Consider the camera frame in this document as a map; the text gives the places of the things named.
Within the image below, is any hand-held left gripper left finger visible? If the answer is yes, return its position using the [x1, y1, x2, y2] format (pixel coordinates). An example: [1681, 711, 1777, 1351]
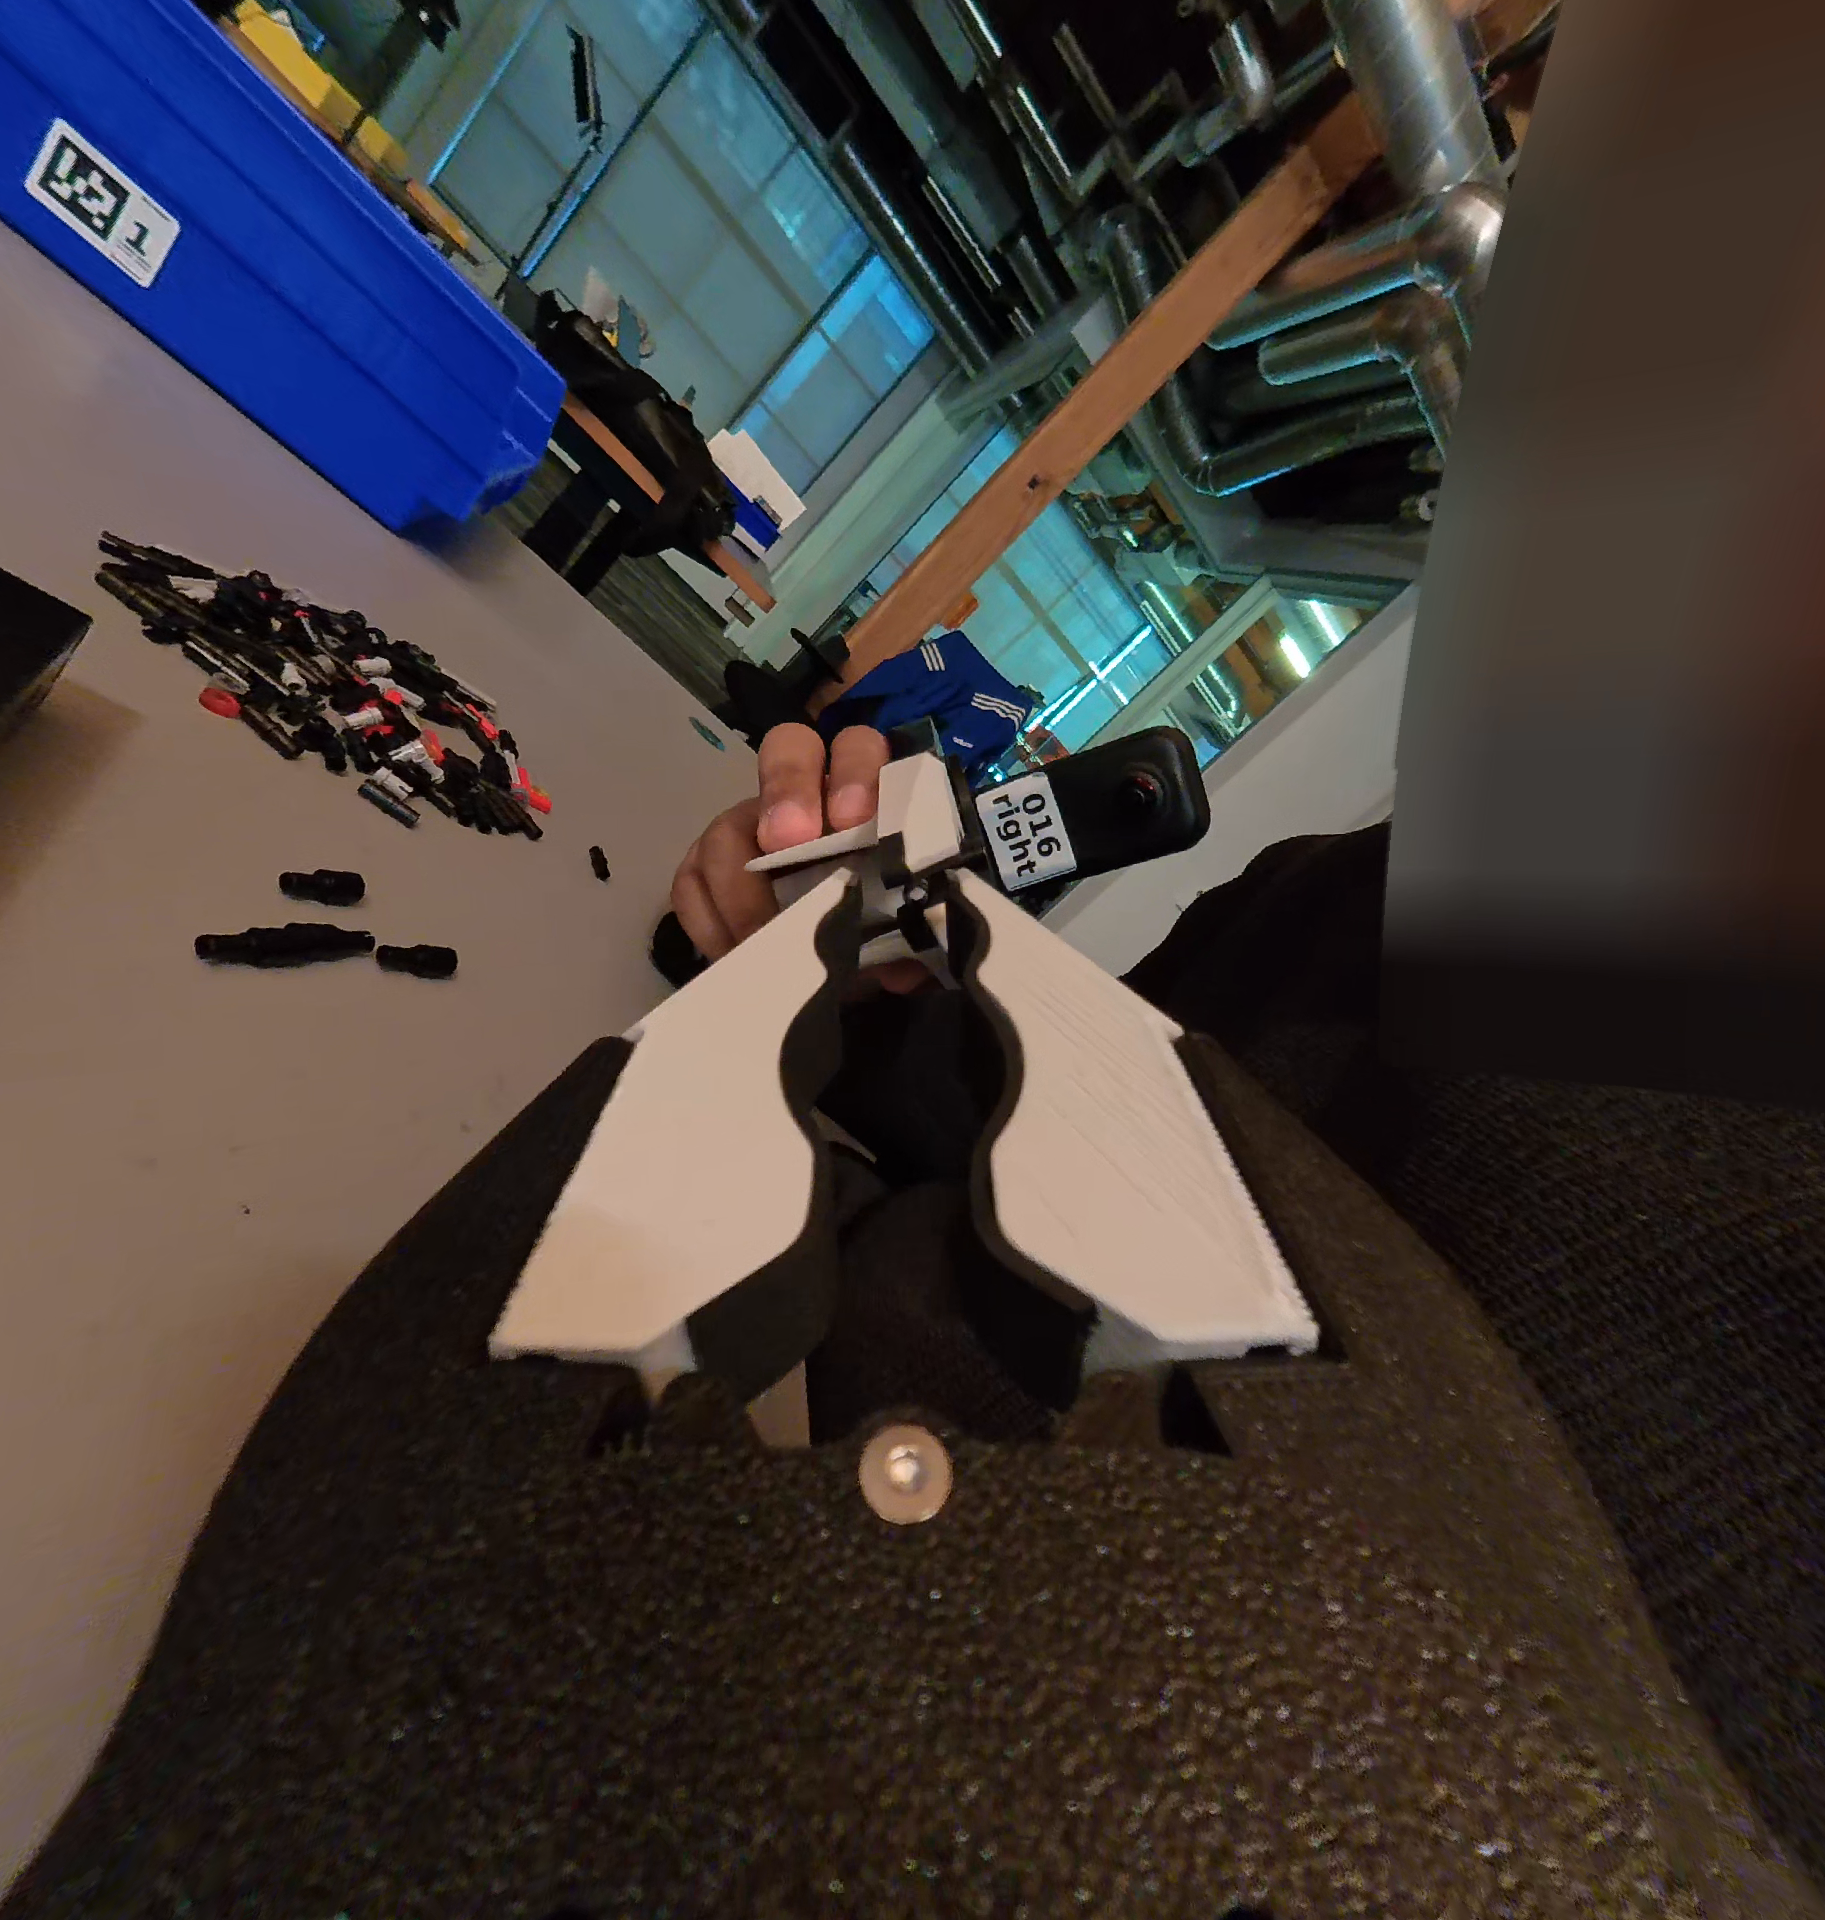
[488, 867, 868, 1406]

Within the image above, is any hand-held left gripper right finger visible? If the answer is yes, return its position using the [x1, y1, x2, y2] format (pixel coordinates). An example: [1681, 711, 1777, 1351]
[942, 871, 1325, 1409]

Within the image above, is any pile of small plastic pins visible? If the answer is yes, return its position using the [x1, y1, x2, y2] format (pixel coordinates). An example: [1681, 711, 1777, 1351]
[98, 532, 551, 839]

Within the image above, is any person's right forearm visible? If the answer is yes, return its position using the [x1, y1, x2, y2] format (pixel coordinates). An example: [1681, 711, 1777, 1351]
[1122, 820, 1394, 1081]

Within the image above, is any person's right hand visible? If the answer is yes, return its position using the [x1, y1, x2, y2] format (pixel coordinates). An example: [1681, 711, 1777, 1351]
[669, 719, 892, 964]

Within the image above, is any blue striped jacket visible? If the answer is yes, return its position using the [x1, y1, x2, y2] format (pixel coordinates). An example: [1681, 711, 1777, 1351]
[845, 631, 1040, 783]

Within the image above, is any black office chair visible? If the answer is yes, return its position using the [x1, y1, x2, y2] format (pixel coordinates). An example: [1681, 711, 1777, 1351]
[723, 631, 852, 743]

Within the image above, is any wooden background desk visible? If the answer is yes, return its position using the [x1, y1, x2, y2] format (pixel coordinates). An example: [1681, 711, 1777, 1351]
[554, 399, 780, 612]

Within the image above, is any wooden ceiling beam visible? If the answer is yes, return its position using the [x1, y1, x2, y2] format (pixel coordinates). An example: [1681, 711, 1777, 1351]
[839, 91, 1394, 675]

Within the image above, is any long black joined pin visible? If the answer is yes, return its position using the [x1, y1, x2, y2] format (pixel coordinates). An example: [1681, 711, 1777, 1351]
[193, 922, 379, 964]

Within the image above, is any black backpack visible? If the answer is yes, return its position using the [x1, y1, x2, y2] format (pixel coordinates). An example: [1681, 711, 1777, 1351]
[528, 293, 740, 597]

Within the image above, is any blue storage bin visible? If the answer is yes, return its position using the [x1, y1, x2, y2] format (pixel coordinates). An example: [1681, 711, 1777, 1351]
[0, 0, 570, 551]

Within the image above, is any silver ventilation duct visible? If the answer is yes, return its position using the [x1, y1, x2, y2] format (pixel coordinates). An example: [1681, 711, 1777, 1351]
[1093, 0, 1515, 496]

